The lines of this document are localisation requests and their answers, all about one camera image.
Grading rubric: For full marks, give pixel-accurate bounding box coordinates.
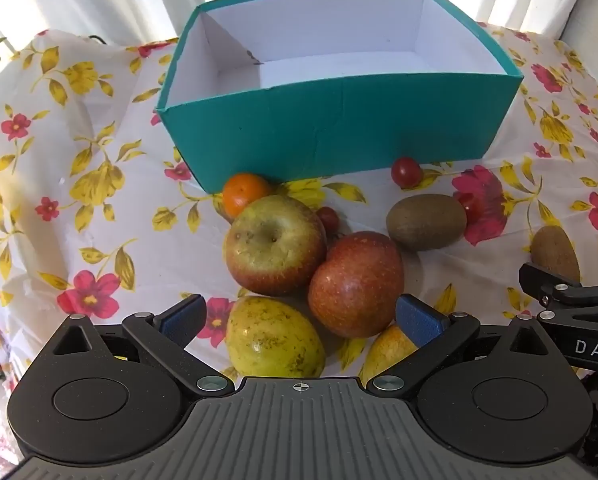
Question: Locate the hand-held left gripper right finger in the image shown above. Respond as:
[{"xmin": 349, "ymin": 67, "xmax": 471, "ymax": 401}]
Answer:
[{"xmin": 366, "ymin": 294, "xmax": 567, "ymax": 396}]

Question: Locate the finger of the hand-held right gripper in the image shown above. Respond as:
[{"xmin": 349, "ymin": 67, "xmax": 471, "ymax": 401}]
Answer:
[{"xmin": 519, "ymin": 262, "xmax": 598, "ymax": 311}]

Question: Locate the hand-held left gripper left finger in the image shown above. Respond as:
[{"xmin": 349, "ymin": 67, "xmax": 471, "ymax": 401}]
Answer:
[{"xmin": 32, "ymin": 294, "xmax": 235, "ymax": 397}]

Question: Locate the brown kiwi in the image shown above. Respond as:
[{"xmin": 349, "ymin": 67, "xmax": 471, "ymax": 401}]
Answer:
[
  {"xmin": 530, "ymin": 225, "xmax": 581, "ymax": 283},
  {"xmin": 386, "ymin": 194, "xmax": 468, "ymax": 252}
]

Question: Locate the red cherry tomato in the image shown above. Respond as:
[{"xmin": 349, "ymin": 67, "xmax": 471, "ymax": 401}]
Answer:
[
  {"xmin": 391, "ymin": 157, "xmax": 424, "ymax": 187},
  {"xmin": 316, "ymin": 206, "xmax": 341, "ymax": 233}
]

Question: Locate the small orange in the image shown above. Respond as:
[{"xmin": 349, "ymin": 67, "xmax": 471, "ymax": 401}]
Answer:
[{"xmin": 222, "ymin": 173, "xmax": 272, "ymax": 221}]

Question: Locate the teal cardboard box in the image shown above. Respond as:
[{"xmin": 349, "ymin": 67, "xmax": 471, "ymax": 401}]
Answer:
[{"xmin": 154, "ymin": 0, "xmax": 524, "ymax": 195}]

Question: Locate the yellow-green pear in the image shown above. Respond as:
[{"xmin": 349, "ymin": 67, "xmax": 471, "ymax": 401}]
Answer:
[
  {"xmin": 226, "ymin": 296, "xmax": 326, "ymax": 378},
  {"xmin": 360, "ymin": 324, "xmax": 420, "ymax": 386}
]

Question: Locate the red apple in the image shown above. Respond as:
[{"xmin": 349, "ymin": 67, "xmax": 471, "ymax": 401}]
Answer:
[{"xmin": 307, "ymin": 231, "xmax": 406, "ymax": 339}]

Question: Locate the green-red apple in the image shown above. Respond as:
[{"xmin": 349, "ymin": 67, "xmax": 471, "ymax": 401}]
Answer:
[{"xmin": 223, "ymin": 195, "xmax": 328, "ymax": 297}]

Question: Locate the floral tablecloth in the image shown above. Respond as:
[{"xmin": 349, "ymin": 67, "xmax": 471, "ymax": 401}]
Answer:
[{"xmin": 0, "ymin": 22, "xmax": 598, "ymax": 461}]

